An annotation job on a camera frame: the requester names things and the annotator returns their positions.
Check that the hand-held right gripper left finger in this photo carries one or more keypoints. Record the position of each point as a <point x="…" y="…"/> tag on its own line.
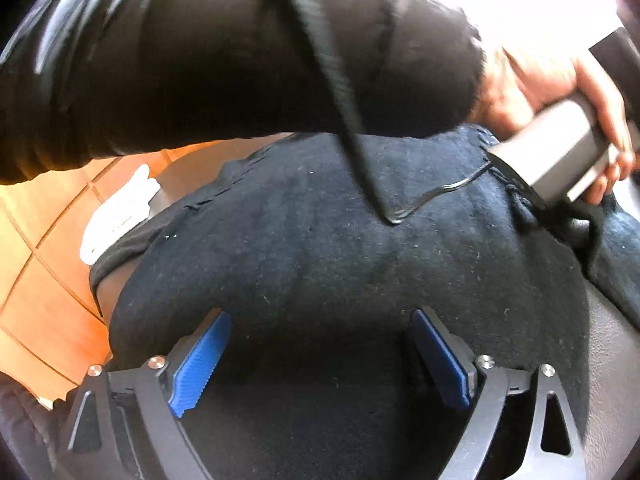
<point x="200" y="365"/>

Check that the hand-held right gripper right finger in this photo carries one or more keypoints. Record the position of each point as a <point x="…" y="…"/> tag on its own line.
<point x="445" y="365"/>

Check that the black sweater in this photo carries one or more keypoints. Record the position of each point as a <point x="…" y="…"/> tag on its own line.
<point x="325" y="260"/>

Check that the person's left forearm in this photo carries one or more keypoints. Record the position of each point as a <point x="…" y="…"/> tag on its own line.
<point x="200" y="50"/>

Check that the person's left hand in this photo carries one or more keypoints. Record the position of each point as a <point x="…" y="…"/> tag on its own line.
<point x="530" y="85"/>

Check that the white cloth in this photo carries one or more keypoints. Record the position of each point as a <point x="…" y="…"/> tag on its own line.
<point x="115" y="220"/>

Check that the black leather seat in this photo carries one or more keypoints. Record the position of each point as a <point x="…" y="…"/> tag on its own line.
<point x="615" y="360"/>

